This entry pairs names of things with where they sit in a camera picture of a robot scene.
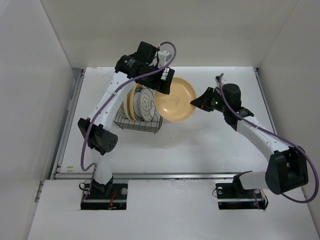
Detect purple cable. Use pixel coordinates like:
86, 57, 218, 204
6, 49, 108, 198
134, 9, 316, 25
215, 73, 316, 204
81, 41, 178, 201

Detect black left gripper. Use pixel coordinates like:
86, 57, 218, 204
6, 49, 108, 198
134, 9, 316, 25
139, 62, 173, 95

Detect cream white plate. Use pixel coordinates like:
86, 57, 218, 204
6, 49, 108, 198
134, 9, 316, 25
118, 100, 131, 120

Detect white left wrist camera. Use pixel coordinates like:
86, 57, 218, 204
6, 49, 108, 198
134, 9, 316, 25
156, 50, 173, 68

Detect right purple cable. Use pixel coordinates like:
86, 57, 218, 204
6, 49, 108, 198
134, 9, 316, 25
215, 73, 316, 204

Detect white plate dark green band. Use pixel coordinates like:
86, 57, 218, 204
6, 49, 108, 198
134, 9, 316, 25
132, 85, 145, 122

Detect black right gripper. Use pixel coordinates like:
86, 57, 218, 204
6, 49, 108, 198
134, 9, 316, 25
190, 86, 229, 114

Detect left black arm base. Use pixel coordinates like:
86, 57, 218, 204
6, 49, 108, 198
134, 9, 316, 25
79, 182, 128, 211

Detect aluminium table frame rail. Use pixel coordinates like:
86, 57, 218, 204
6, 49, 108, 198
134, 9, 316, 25
34, 67, 278, 201

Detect grey wire dish rack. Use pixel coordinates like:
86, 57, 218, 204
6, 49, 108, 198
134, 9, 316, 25
113, 109, 163, 133

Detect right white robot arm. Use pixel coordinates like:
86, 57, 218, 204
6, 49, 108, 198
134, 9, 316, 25
191, 83, 309, 197

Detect tan yellow plate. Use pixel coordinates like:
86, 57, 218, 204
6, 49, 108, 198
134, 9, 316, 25
126, 83, 142, 122
154, 77, 197, 122

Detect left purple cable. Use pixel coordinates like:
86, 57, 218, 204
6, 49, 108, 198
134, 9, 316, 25
81, 41, 178, 201

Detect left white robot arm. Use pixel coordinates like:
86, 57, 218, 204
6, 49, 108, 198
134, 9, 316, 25
77, 41, 177, 199

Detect white plate green line rim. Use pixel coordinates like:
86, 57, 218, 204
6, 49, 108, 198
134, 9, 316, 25
139, 87, 156, 122

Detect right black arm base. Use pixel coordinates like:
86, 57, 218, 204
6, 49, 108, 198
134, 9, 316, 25
212, 182, 269, 211

